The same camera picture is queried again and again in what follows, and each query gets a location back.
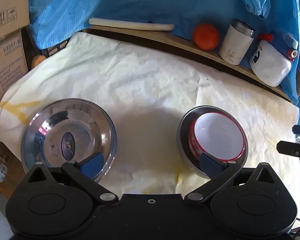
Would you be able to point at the large steel plate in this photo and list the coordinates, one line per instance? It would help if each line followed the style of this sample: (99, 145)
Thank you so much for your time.
(30, 143)

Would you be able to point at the blue garment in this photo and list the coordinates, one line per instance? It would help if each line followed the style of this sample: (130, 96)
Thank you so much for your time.
(53, 21)

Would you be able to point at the orange wooden knob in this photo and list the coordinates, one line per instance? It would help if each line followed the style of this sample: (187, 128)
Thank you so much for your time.
(37, 60)

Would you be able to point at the white red-rimmed bowl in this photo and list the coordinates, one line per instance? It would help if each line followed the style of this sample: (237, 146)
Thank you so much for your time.
(219, 136)
(193, 142)

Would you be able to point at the steel plate with sticker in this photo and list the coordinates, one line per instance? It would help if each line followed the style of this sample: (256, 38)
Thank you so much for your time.
(70, 135)

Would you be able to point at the white foam stick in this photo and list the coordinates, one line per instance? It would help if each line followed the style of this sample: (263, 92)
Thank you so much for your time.
(130, 25)

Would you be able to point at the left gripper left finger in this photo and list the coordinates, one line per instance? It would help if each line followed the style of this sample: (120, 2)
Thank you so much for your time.
(82, 174)

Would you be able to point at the small steel bowl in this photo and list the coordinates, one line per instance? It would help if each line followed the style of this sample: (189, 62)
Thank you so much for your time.
(183, 141)

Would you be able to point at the small floor cardboard box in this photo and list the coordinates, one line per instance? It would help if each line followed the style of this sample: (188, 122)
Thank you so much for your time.
(11, 171)

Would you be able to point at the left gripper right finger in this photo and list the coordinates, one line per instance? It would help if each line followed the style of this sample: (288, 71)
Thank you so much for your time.
(221, 175)

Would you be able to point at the red tomato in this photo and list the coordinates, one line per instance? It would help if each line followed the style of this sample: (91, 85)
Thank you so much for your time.
(206, 36)

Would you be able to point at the Vinda cardboard box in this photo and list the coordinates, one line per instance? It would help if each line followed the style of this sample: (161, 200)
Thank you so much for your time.
(12, 61)

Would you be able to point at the wooden shelf ledge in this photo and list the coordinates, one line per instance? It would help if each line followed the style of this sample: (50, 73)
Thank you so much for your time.
(179, 46)

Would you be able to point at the cream paper table cover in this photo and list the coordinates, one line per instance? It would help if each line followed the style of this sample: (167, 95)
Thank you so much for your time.
(146, 93)

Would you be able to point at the white thermos cup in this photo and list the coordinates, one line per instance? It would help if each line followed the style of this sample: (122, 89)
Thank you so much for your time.
(236, 42)

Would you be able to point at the white blue water bottle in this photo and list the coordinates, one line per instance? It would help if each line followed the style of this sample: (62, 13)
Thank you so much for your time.
(272, 60)

